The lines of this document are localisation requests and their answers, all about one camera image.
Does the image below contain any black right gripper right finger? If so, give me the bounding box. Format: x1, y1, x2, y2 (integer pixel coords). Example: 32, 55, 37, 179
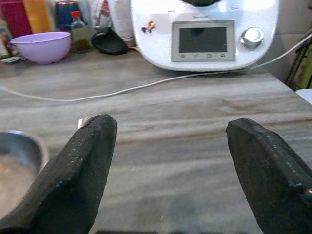
226, 117, 312, 234

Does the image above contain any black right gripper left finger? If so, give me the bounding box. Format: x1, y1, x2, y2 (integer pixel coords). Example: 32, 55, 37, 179
0, 114, 118, 234

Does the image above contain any grey metal bowl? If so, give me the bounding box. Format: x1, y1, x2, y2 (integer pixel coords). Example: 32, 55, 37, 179
0, 130, 48, 217

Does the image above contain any purple plastic bowl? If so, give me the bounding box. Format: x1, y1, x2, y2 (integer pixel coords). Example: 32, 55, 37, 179
9, 31, 72, 65

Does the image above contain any small flat packet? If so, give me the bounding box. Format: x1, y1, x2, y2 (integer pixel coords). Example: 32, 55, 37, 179
1, 56, 23, 64

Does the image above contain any red-capped glass sauce bottle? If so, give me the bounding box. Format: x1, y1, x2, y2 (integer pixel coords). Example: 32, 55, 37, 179
70, 11, 91, 53

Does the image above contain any white kitchen cooking machine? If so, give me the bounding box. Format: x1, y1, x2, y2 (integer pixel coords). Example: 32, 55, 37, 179
130, 0, 280, 72

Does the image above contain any blue jar with red rim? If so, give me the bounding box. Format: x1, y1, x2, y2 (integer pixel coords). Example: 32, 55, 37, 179
54, 1, 85, 30

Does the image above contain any white cloth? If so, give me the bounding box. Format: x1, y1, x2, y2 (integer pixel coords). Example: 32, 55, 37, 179
94, 0, 135, 47

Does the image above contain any orange box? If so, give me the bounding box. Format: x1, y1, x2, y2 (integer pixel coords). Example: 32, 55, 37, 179
23, 0, 53, 34

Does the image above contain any red box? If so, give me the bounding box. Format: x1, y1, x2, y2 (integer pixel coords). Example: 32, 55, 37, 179
0, 0, 33, 39

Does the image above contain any white power cable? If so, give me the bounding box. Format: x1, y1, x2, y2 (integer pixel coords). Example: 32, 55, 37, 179
0, 33, 312, 102

